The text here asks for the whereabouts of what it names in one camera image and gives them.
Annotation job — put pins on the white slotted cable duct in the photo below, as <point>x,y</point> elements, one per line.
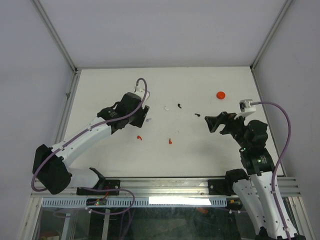
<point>139,202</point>

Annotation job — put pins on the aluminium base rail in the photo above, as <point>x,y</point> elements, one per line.
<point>175,186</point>

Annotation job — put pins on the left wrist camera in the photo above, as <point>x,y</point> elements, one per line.
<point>141,92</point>

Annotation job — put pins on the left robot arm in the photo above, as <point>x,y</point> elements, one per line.
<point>52,164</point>

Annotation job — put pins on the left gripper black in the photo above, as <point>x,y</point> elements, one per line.
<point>142,112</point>

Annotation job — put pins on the orange round case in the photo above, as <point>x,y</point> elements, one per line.
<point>220,95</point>

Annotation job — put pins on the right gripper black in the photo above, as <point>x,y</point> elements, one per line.
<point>224,117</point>

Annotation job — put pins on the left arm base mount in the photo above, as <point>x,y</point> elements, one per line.
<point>109,187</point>

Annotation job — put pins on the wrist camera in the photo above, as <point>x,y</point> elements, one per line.
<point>246,108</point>
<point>141,92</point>

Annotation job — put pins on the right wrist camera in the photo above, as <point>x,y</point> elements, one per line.
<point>246,108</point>

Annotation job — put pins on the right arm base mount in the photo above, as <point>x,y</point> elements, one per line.
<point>219,187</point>

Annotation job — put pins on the left aluminium frame post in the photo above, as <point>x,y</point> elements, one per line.
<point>54,34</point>

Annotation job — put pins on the aluminium frame post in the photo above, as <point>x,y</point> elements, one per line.
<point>54,34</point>
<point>271,33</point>

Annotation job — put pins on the right aluminium frame post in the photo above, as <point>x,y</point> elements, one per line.
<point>271,33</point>

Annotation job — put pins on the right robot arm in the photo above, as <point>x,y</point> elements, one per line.
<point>254,183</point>

